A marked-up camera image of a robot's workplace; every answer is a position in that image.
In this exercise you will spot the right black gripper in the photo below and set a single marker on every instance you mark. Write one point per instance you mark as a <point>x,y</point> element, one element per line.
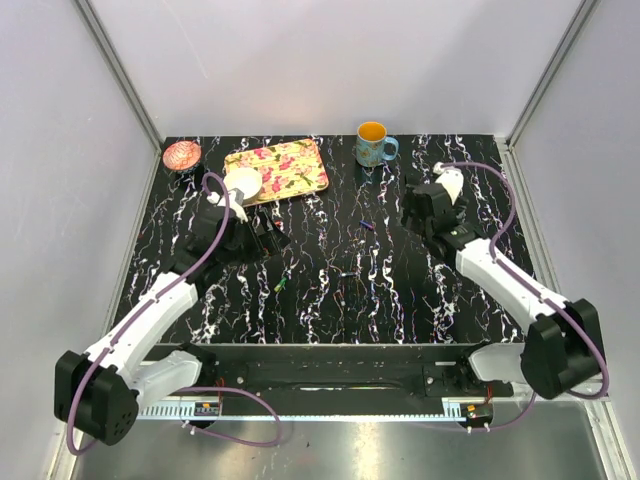
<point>407,204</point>

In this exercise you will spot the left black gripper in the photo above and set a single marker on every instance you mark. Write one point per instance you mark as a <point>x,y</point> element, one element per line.
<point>271,242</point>

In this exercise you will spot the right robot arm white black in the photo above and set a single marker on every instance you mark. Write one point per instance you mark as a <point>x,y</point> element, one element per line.
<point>563,344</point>

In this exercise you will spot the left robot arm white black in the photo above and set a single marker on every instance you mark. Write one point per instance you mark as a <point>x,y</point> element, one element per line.
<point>101,390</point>

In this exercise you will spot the green yellow battery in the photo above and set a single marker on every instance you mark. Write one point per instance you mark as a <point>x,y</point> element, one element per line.
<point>280,285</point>

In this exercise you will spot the small white bowl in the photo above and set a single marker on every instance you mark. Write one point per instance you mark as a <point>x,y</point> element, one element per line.
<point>246,180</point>

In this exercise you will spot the floral rectangular tray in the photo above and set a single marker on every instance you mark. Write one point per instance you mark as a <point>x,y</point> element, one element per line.
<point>288,169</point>

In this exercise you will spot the blue mug orange inside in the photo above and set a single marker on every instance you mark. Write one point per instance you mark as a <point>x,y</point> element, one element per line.
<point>373,146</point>

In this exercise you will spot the red patterned bowl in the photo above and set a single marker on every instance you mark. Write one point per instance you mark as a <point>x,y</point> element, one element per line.
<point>182,156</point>

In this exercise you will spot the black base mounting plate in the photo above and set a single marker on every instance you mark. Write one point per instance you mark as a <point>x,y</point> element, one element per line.
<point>421,371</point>

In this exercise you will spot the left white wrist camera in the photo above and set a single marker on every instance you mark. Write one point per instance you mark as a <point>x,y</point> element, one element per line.
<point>232,201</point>

